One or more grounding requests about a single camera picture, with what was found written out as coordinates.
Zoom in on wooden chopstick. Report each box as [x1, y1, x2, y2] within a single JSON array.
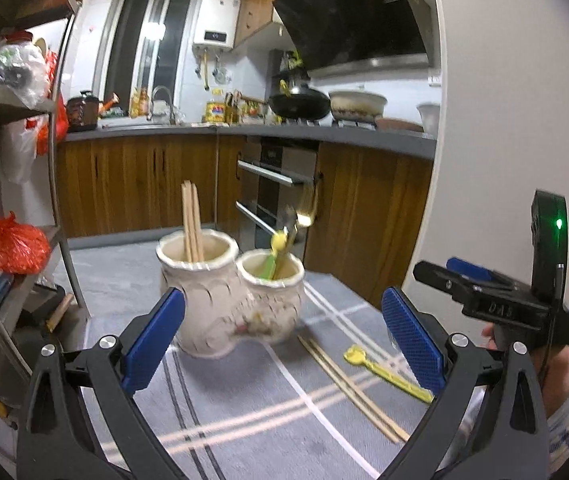
[[308, 337, 411, 442], [181, 181, 194, 263], [297, 336, 410, 444], [191, 183, 204, 262]]

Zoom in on green yellow plastic utensil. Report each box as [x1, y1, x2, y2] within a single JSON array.
[[258, 230, 287, 281]]

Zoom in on kitchen faucet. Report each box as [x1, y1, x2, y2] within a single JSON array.
[[148, 86, 178, 126]]

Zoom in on person's right hand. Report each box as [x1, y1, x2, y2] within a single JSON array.
[[480, 324, 569, 418]]

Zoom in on wooden base cabinets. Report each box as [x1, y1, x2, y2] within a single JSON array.
[[57, 133, 433, 304]]

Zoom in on metal storage rack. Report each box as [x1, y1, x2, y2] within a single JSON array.
[[0, 0, 90, 426]]

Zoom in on grey plaid table cloth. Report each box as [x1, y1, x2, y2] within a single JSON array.
[[81, 238, 481, 480]]

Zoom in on white floral ceramic utensil holder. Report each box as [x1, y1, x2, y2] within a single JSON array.
[[155, 229, 305, 359]]

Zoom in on red plastic bag lower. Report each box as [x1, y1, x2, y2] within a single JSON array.
[[0, 211, 51, 275]]

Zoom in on white ceramic pot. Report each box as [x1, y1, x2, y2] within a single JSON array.
[[329, 90, 387, 124]]

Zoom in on white refrigerator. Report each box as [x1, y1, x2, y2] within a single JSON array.
[[413, 0, 569, 305]]

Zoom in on built-in oven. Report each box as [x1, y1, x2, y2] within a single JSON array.
[[236, 136, 319, 259]]

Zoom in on black wok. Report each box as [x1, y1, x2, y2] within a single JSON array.
[[268, 79, 331, 122]]

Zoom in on black range hood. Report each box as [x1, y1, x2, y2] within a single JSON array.
[[274, 0, 436, 74]]

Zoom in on white plastic bag hanging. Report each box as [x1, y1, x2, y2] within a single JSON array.
[[0, 119, 37, 184]]

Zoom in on red plastic bag hanging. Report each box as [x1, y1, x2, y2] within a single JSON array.
[[26, 50, 70, 156]]

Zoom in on yellow tin can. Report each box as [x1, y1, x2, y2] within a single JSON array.
[[204, 101, 227, 124]]

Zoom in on rice cooker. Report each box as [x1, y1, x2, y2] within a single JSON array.
[[66, 90, 100, 132]]

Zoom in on white water heater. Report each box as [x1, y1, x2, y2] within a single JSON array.
[[193, 0, 240, 51]]

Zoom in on clear plastic bag on shelf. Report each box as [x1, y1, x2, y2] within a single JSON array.
[[0, 41, 50, 108]]

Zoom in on window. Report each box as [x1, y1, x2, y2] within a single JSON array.
[[100, 0, 193, 118]]

